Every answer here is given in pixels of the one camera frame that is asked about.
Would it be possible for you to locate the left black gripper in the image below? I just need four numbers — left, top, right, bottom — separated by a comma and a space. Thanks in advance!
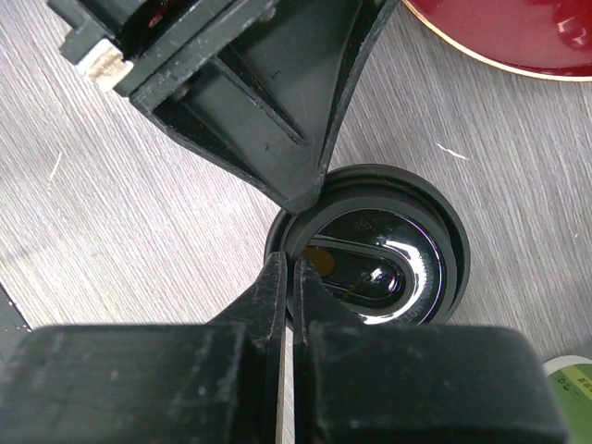
47, 1, 396, 215

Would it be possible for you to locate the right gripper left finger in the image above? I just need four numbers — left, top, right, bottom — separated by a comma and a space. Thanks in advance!
1, 253, 287, 443

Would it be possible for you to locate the green paper cup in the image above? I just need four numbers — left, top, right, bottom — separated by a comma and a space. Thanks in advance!
544, 355, 592, 444

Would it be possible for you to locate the black coffee cup lid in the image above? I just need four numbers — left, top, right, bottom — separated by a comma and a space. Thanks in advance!
265, 164, 471, 325

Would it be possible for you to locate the red round tray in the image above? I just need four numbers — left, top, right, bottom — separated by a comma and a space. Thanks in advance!
404, 0, 591, 82

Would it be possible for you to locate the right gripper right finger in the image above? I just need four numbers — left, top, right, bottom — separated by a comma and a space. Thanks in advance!
292, 259, 569, 443

